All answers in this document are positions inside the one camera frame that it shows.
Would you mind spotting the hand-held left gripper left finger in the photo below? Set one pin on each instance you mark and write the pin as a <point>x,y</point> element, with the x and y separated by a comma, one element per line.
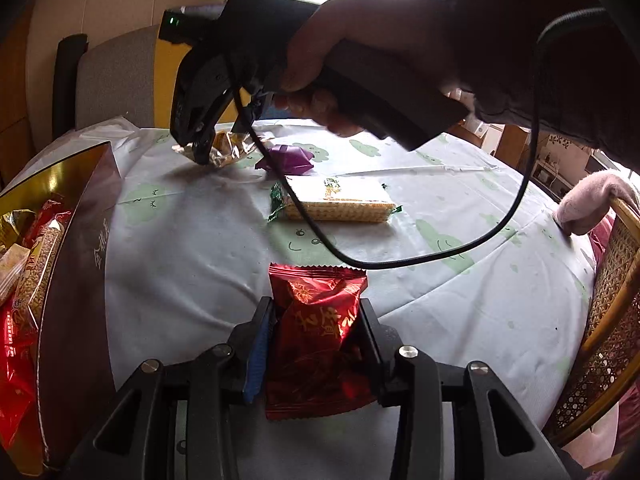
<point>257,355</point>

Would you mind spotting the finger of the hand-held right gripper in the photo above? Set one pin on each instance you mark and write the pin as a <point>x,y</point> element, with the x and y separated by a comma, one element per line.
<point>206,137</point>
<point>184,125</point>

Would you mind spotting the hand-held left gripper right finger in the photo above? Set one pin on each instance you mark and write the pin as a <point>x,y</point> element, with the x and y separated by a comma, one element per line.
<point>371,332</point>

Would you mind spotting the yellow clear snack packet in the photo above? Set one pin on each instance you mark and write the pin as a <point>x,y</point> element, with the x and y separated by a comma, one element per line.
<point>227,149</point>

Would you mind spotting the red triangular snack packet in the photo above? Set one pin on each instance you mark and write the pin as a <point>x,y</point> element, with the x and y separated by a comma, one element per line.
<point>315,320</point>

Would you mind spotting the dark red gift box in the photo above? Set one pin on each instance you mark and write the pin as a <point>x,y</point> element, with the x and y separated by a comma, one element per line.
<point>75,285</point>

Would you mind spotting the person's right forearm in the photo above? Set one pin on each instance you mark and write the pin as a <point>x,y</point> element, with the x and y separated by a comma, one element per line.
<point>550,60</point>

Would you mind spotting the person's right hand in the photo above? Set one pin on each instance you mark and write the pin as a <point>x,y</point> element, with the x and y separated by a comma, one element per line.
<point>380,30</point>

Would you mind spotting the grey yellow blue sofa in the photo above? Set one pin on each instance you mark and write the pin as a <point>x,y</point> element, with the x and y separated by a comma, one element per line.
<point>120,75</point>

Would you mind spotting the purple snack packet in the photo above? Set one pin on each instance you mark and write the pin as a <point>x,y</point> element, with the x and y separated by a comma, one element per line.
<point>295,157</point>

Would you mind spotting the black chair back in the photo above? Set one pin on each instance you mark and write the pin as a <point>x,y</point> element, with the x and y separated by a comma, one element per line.
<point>67,80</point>

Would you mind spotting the long cracker packet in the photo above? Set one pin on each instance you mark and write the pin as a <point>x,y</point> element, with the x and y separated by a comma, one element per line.
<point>340,200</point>

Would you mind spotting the gold snack packet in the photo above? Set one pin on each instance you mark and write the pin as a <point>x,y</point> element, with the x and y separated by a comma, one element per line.
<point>12,227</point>

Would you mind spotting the rattan chair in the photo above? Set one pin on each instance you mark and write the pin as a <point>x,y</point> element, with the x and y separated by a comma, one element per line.
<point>610,320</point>

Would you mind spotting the shiny red snack packet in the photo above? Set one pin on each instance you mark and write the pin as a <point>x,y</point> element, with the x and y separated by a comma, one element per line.
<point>15,385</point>

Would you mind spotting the pink cloth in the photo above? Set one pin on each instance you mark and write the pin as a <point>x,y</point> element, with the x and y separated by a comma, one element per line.
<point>590,200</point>

